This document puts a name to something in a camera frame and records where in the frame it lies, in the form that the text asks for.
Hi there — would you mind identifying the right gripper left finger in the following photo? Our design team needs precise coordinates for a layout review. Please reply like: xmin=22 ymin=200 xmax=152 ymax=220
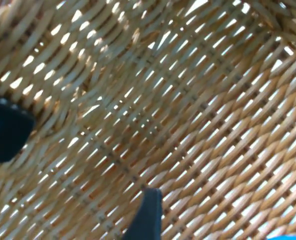
xmin=0 ymin=93 xmax=36 ymax=164

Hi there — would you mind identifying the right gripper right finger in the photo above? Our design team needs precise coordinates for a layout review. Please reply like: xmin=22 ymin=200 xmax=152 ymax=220
xmin=122 ymin=187 xmax=163 ymax=240

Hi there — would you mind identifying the pale wicker basket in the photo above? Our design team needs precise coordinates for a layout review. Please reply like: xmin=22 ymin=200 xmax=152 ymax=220
xmin=0 ymin=0 xmax=296 ymax=240

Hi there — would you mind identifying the blue ball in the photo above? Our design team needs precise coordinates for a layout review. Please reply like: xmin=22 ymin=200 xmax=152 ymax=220
xmin=266 ymin=233 xmax=296 ymax=240

